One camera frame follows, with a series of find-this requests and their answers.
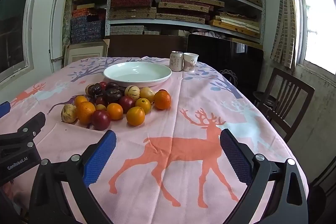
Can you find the printed paper cup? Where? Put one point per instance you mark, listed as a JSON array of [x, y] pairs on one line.
[[190, 62]]

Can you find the white metal shelf rack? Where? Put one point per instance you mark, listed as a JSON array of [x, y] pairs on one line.
[[108, 16]]

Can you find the white round plate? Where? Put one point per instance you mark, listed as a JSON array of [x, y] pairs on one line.
[[136, 73]]

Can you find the framed picture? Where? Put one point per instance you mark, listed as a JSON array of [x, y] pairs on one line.
[[84, 53]]

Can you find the smooth yellow pepino melon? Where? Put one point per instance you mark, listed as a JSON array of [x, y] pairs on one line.
[[147, 93]]

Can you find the white board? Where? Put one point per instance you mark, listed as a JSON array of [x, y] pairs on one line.
[[55, 27]]

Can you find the dark red plum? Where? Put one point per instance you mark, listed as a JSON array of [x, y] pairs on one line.
[[100, 119], [126, 103]]

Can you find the beige checked curtain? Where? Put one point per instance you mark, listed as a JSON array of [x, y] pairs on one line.
[[283, 16]]

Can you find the dark purple water chestnut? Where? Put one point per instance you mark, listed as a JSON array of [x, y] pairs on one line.
[[113, 95], [122, 89], [113, 84], [95, 88]]

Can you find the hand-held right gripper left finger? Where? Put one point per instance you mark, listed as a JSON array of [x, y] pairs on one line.
[[101, 158]]

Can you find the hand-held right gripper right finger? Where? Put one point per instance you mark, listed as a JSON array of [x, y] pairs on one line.
[[235, 158]]

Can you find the striped yellow pepino melon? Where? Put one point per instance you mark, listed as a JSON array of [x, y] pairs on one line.
[[88, 88], [132, 90], [68, 113]]

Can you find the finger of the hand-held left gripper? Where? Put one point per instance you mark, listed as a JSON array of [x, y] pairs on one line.
[[4, 109], [29, 124]]

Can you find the white framed window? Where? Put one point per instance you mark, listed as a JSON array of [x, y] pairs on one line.
[[317, 24], [15, 24]]

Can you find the stack of light wooden boxes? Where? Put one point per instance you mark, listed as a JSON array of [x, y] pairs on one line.
[[236, 24]]

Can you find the stack of tan maroon boxes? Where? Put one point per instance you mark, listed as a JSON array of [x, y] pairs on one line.
[[183, 8]]

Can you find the pink deer print tablecloth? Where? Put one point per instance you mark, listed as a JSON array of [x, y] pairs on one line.
[[183, 108]]

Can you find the large bumpy mandarin orange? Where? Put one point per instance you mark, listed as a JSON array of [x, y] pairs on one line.
[[162, 100]]

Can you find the stack of grey patterned boxes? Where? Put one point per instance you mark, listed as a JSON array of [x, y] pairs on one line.
[[131, 29]]

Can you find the pale drink can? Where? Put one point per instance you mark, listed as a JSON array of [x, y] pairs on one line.
[[176, 61]]

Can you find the grey marbled slab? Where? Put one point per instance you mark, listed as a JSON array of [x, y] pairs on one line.
[[67, 19]]

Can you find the small tan pepino melon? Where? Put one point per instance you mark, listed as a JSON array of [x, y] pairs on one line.
[[100, 107]]

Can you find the stack of blue orange boxes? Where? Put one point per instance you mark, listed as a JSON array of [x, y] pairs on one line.
[[86, 27]]

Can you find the brown slatted wooden chair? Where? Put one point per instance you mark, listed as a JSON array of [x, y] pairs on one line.
[[288, 98]]

